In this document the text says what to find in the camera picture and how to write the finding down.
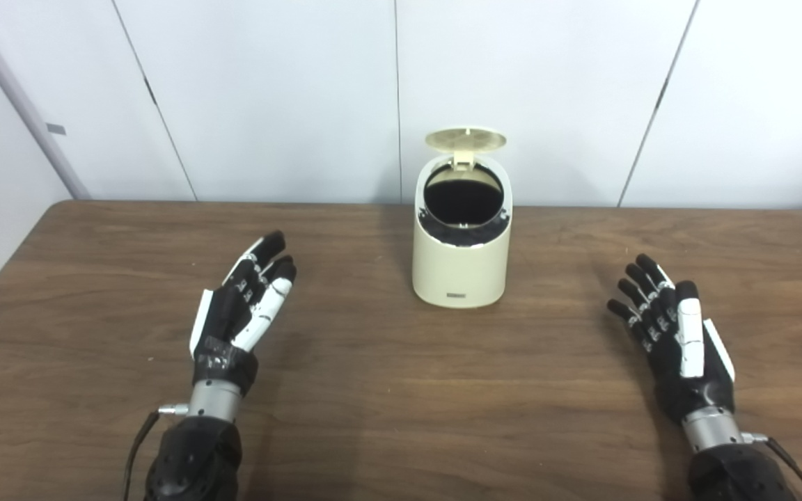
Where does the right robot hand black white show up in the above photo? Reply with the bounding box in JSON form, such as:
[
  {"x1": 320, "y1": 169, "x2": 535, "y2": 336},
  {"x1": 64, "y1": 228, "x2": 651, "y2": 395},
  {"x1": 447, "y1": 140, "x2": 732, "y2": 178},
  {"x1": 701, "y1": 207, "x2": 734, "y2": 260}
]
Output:
[{"x1": 607, "y1": 253, "x2": 736, "y2": 424}]

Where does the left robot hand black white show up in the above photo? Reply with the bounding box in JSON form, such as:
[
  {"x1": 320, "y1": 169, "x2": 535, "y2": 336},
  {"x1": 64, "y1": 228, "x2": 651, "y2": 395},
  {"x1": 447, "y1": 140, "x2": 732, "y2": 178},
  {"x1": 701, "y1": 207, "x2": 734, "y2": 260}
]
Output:
[{"x1": 189, "y1": 231, "x2": 297, "y2": 397}]

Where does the cream-colored bin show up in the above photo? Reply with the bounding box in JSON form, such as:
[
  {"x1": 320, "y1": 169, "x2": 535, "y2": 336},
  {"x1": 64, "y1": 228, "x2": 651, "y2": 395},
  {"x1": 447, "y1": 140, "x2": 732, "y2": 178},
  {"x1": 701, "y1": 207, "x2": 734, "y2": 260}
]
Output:
[{"x1": 411, "y1": 126, "x2": 513, "y2": 308}]

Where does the cream round bin lid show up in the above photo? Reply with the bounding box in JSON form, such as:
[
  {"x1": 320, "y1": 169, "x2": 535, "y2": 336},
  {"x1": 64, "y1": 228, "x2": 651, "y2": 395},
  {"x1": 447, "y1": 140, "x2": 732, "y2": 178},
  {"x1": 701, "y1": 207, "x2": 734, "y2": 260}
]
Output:
[{"x1": 425, "y1": 126, "x2": 508, "y2": 171}]

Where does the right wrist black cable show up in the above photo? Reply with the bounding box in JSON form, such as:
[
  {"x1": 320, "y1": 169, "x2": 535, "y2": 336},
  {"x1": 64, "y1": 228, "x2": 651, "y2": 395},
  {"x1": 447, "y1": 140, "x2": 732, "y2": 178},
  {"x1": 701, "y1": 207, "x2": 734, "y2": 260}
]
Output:
[{"x1": 742, "y1": 431, "x2": 802, "y2": 501}]

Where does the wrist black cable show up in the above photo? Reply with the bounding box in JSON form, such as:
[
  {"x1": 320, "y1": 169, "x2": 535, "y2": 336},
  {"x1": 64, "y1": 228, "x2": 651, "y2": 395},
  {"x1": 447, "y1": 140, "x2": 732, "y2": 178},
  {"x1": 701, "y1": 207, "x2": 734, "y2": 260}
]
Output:
[
  {"x1": 742, "y1": 431, "x2": 802, "y2": 501},
  {"x1": 123, "y1": 404, "x2": 189, "y2": 501}
]

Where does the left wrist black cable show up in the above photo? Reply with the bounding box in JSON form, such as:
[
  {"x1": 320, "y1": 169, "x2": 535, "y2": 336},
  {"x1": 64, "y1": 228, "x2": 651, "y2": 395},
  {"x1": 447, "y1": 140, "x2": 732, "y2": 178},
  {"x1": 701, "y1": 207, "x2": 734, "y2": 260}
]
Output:
[{"x1": 123, "y1": 404, "x2": 189, "y2": 501}]

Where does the gray wall post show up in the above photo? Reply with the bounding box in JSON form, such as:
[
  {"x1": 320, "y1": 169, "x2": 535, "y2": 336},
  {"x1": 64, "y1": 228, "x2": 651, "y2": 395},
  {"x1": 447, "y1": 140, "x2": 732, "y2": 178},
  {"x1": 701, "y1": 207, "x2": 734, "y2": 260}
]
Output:
[{"x1": 0, "y1": 0, "x2": 90, "y2": 201}]

